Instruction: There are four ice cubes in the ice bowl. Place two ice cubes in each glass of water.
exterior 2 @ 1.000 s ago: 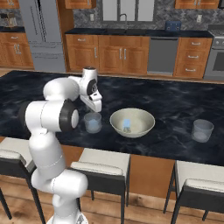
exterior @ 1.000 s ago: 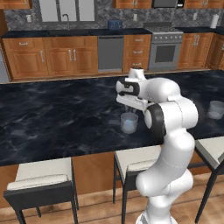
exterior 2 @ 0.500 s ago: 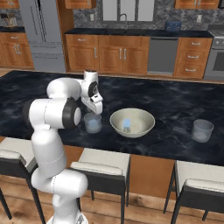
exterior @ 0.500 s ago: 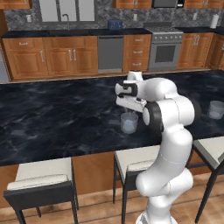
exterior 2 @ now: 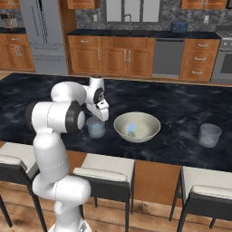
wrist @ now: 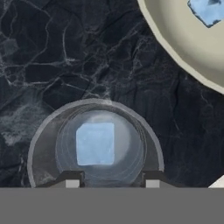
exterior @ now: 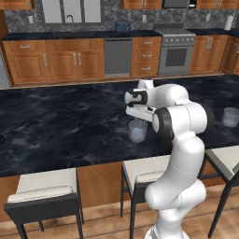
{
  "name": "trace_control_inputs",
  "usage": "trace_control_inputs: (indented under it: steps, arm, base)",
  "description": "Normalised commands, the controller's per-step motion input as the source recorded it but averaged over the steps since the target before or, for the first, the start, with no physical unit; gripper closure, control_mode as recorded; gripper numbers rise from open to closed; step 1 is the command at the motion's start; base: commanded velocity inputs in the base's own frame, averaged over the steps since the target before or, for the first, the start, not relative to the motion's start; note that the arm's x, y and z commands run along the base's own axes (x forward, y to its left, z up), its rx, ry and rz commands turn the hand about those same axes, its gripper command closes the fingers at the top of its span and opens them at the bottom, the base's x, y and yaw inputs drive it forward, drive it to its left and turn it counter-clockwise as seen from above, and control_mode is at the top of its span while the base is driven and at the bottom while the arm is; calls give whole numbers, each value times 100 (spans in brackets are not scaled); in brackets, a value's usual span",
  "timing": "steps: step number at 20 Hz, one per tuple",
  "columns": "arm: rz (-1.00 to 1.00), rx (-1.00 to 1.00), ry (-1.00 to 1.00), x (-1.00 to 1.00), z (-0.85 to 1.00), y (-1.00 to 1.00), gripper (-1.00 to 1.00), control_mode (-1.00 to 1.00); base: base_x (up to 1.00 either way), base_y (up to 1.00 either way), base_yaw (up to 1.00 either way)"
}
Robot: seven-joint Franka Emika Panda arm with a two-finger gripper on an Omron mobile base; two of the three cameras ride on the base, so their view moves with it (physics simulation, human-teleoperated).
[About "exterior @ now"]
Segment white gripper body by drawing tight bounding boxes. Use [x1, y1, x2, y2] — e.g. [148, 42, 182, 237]
[125, 105, 156, 123]

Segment clear glass of water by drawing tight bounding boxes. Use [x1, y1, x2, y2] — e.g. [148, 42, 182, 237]
[221, 106, 239, 129]
[128, 119, 148, 144]

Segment wooden drawer stack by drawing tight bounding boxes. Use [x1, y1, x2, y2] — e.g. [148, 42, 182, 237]
[130, 35, 163, 78]

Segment black stool with cream cushion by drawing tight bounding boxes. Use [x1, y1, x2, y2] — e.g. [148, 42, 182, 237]
[3, 167, 85, 239]
[119, 154, 176, 239]
[198, 145, 239, 239]

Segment grey dishwasher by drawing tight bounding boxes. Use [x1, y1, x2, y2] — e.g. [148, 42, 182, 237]
[104, 37, 134, 78]

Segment steel oven with hob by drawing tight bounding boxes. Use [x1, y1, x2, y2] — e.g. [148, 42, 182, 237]
[153, 28, 197, 77]

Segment wooden island base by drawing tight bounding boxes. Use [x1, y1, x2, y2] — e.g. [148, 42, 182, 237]
[0, 160, 218, 224]

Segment blue toaster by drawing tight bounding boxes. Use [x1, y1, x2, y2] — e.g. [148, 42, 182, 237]
[114, 21, 132, 34]

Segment wooden base cupboard run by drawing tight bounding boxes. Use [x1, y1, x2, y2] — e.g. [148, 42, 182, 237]
[189, 34, 239, 76]
[1, 37, 105, 87]

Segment dark sink tap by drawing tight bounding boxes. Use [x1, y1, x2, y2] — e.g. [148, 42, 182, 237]
[65, 14, 76, 34]

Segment dark microwave oven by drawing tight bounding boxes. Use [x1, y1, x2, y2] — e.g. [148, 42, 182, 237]
[162, 0, 191, 9]

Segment white paper towel roll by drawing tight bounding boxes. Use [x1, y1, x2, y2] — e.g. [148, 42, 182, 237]
[224, 14, 234, 32]

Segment grey fridge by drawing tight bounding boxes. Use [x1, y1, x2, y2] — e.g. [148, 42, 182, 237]
[0, 52, 11, 90]

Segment wooden wall cupboard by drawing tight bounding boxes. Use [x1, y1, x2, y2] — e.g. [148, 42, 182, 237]
[195, 0, 239, 10]
[0, 0, 35, 10]
[119, 0, 163, 10]

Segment window with grey frame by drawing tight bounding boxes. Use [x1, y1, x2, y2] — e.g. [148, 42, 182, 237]
[40, 0, 105, 25]

